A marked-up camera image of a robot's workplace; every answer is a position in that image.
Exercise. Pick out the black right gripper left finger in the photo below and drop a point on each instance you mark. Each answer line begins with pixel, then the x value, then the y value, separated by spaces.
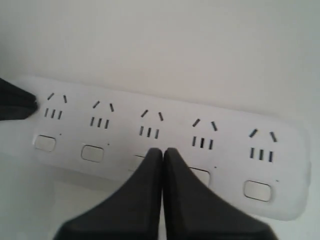
pixel 131 213

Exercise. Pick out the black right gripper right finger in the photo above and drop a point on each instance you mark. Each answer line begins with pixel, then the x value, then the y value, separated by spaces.
pixel 193 212

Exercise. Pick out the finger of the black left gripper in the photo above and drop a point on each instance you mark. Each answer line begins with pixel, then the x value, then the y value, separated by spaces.
pixel 16 103

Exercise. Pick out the white five-outlet power strip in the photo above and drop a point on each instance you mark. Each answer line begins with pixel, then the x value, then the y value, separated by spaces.
pixel 259 164

